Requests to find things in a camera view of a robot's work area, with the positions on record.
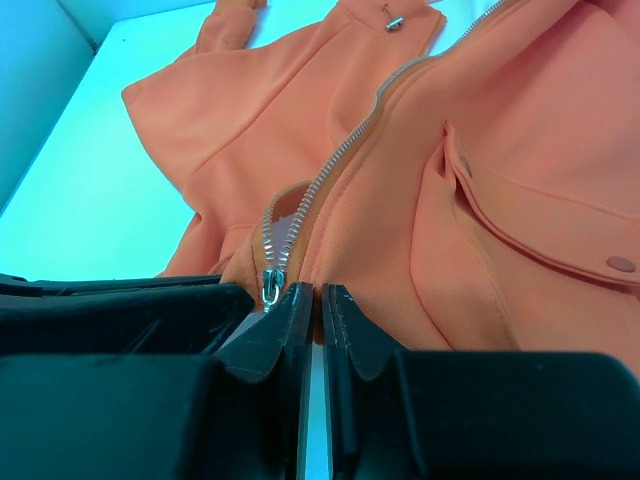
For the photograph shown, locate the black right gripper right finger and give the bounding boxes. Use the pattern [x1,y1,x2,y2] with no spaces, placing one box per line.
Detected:
[322,284,639,479]

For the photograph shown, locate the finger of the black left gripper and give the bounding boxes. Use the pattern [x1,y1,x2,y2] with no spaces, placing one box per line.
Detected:
[1,275,255,355]

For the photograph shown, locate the orange jacket with pink lining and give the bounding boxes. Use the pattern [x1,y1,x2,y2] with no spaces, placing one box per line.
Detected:
[122,1,639,371]

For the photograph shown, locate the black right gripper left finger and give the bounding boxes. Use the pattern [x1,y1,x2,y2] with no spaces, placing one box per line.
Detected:
[1,283,313,479]

